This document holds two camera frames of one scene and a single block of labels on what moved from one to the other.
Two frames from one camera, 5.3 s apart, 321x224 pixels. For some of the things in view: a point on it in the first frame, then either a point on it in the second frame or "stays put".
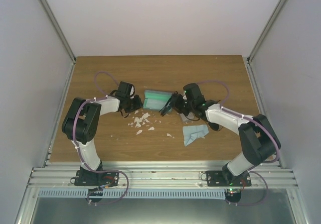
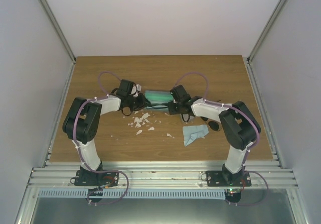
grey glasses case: [190, 119] stays put
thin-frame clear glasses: [167, 107] to [156, 105]
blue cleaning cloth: [191, 132] stays put
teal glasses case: [155, 100] stays put
